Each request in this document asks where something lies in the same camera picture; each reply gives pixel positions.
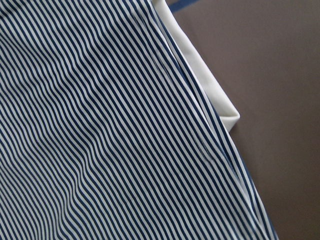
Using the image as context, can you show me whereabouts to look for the navy white striped polo shirt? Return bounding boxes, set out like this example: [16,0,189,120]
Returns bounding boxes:
[0,0,278,240]

